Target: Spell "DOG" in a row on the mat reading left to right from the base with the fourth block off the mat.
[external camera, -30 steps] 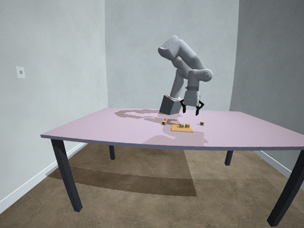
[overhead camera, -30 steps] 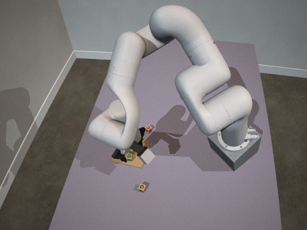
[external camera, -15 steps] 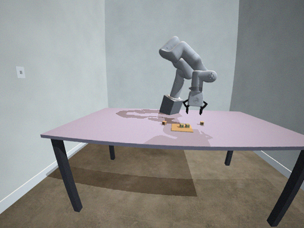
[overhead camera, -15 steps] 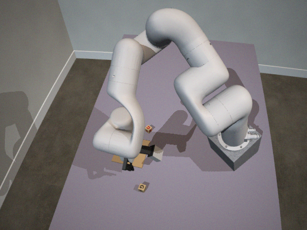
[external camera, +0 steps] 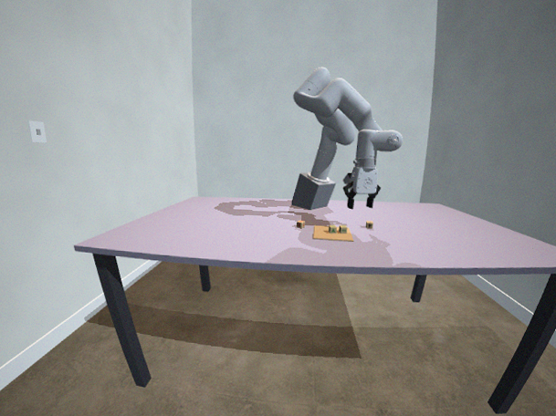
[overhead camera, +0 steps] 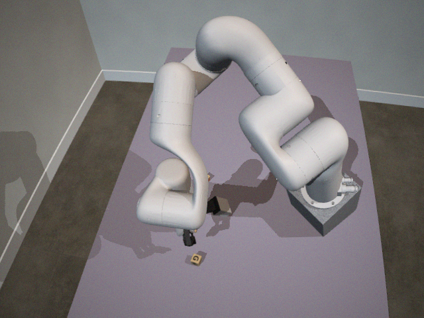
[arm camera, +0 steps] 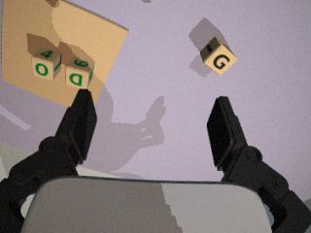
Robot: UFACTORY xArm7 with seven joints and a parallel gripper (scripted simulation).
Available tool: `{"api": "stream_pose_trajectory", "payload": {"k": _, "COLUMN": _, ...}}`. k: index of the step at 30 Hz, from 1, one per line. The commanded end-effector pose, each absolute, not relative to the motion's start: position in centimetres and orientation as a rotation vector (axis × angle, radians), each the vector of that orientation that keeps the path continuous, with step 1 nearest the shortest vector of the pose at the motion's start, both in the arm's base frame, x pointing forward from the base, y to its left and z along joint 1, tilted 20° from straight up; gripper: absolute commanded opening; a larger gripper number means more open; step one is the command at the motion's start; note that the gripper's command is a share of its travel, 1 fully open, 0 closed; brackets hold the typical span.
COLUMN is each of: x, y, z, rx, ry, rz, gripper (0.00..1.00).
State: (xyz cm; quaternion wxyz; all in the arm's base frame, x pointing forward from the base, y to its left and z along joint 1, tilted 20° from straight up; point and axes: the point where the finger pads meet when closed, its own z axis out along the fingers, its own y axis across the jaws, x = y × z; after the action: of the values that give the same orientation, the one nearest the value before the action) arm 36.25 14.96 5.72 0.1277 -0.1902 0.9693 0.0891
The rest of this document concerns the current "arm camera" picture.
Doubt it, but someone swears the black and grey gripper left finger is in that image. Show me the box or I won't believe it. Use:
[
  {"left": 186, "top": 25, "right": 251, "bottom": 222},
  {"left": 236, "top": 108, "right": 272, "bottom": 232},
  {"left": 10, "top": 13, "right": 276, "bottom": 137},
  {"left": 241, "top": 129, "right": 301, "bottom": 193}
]
[{"left": 0, "top": 88, "right": 97, "bottom": 233}]

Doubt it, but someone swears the beige letter block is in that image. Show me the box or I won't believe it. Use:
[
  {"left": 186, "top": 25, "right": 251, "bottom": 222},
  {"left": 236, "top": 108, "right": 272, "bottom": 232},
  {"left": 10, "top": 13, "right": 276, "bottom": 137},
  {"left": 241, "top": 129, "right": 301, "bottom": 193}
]
[
  {"left": 65, "top": 56, "right": 95, "bottom": 88},
  {"left": 31, "top": 48, "right": 62, "bottom": 81},
  {"left": 200, "top": 36, "right": 237, "bottom": 76}
]

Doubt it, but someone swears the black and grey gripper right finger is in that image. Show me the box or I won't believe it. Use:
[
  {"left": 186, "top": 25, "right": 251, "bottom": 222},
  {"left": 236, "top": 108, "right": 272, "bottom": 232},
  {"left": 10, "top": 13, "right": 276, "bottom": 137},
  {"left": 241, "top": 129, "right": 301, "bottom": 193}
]
[{"left": 207, "top": 96, "right": 311, "bottom": 233}]

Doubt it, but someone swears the tan flat mat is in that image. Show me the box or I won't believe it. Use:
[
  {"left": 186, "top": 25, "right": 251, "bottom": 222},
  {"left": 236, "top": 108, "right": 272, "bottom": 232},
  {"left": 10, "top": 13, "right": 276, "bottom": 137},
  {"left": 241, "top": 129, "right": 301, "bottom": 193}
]
[{"left": 2, "top": 0, "right": 129, "bottom": 108}]

